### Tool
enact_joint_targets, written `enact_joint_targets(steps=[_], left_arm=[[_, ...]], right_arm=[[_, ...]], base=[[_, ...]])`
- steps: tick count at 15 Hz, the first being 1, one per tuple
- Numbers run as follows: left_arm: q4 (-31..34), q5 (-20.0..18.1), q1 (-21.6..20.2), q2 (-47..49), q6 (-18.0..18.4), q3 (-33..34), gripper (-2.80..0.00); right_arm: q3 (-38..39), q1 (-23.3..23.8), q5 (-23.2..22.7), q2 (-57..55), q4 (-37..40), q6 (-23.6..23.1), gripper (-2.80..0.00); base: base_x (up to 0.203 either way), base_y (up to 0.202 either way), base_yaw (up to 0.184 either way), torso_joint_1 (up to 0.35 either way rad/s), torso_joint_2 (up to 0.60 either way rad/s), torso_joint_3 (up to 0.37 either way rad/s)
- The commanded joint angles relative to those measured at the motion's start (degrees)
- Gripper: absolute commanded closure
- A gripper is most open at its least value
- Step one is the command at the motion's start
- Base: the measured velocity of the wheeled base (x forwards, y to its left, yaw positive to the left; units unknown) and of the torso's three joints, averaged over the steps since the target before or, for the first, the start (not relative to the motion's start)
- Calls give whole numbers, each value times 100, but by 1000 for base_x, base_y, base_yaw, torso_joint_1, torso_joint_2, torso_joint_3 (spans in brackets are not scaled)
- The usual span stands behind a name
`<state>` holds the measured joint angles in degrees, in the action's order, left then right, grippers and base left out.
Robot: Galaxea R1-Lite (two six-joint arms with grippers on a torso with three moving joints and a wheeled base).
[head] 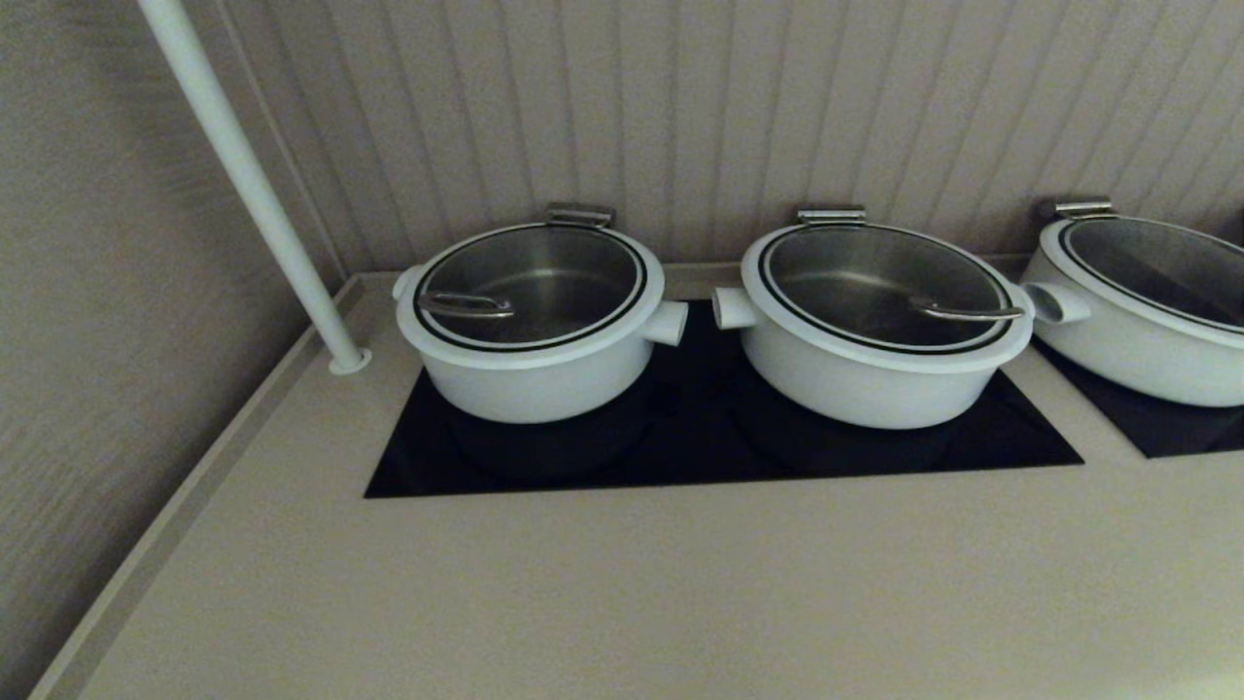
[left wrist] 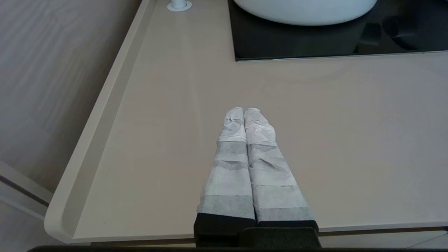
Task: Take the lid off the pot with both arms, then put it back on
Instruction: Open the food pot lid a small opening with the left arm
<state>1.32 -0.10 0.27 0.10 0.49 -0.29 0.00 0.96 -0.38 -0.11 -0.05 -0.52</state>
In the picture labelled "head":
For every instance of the white metal pole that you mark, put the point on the white metal pole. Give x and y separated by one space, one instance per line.
243 165

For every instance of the black glass cooktop panel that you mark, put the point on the black glass cooktop panel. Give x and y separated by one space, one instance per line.
680 457
1166 433

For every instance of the white rimmed glass lid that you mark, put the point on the white rimmed glass lid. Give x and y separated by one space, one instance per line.
855 282
1166 262
530 358

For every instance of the white pot with steel liner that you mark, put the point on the white pot with steel liner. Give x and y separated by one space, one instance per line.
535 389
855 394
1127 360

